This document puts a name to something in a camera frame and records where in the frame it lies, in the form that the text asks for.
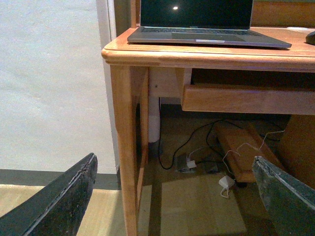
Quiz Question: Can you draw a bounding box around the wooden rolling stand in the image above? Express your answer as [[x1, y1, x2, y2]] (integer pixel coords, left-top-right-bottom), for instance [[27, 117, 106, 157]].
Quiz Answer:
[[214, 122, 285, 183]]

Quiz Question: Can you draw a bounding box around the black floor cable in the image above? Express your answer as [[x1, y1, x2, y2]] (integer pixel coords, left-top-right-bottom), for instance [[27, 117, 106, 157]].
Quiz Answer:
[[157, 98, 243, 170]]

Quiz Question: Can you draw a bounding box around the grey laptop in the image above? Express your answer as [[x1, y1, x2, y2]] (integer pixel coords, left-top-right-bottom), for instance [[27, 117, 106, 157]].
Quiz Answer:
[[127, 0, 291, 49]]

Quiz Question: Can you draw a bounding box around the floor power strip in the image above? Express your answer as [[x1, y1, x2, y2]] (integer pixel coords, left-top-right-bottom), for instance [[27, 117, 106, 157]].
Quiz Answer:
[[175, 153, 196, 174]]

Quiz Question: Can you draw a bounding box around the dark grey wireless mouse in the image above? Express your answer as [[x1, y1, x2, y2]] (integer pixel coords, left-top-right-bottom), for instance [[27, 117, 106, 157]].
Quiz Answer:
[[305, 31, 315, 46]]

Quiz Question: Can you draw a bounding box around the wooden desk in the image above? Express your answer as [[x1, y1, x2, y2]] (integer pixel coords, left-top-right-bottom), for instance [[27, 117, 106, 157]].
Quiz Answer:
[[102, 0, 315, 236]]

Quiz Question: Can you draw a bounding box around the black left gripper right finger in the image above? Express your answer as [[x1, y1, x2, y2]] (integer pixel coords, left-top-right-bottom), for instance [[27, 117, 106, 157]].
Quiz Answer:
[[252, 156, 315, 236]]

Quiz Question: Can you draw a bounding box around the wooden keyboard tray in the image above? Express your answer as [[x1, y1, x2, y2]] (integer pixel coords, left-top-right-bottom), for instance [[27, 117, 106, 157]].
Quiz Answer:
[[182, 85, 315, 115]]

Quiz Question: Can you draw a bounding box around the white power adapter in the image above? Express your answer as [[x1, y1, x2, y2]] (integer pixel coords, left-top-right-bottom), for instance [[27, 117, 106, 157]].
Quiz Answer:
[[219, 176, 235, 199]]

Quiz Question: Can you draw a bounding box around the white cable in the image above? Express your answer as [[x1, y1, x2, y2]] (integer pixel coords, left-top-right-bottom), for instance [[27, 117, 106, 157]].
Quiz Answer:
[[222, 130, 285, 173]]

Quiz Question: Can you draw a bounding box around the white pipe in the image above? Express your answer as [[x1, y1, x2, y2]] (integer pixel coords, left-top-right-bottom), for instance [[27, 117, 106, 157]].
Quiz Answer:
[[148, 96, 160, 158]]

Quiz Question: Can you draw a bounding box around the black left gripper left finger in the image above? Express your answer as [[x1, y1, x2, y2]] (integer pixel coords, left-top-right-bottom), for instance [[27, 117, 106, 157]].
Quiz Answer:
[[0, 153, 98, 236]]

